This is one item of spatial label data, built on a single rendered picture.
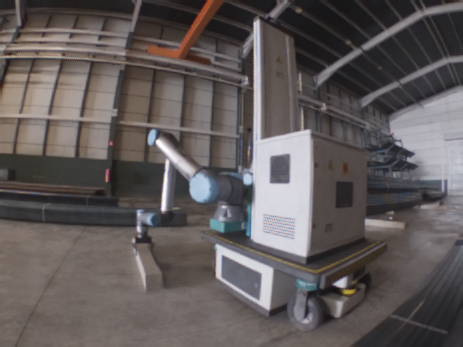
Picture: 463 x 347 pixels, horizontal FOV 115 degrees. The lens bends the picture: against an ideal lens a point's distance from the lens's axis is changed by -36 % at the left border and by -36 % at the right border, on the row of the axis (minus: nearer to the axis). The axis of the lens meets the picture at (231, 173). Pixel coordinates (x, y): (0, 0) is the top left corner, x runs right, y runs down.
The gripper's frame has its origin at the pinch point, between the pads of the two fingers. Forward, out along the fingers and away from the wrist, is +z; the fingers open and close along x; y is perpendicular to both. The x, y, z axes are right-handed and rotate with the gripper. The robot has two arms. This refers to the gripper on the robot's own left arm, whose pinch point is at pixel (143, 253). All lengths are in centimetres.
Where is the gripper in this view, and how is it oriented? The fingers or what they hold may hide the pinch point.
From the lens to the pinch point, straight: 183.9
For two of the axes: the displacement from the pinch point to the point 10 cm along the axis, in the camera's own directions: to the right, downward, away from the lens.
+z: -0.3, 10.0, -0.6
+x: -8.8, -0.6, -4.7
